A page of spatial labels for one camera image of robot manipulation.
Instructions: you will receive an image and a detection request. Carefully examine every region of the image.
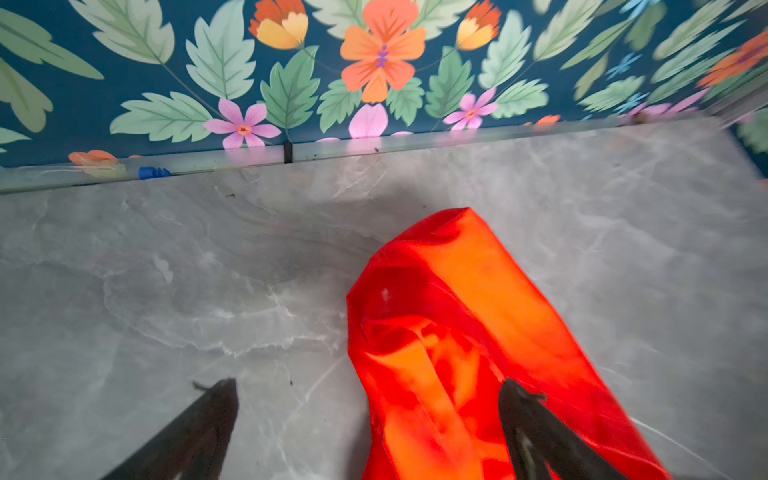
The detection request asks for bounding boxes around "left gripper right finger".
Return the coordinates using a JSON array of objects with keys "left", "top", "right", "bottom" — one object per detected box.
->
[{"left": 498, "top": 379, "right": 624, "bottom": 479}]

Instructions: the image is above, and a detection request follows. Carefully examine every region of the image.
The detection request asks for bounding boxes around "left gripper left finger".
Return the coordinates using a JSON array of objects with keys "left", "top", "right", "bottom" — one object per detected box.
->
[{"left": 105, "top": 378, "right": 239, "bottom": 480}]

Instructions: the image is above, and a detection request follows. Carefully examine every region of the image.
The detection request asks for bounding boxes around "rainbow white red-hooded kids jacket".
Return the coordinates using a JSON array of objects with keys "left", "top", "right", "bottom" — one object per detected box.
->
[{"left": 347, "top": 208, "right": 668, "bottom": 479}]

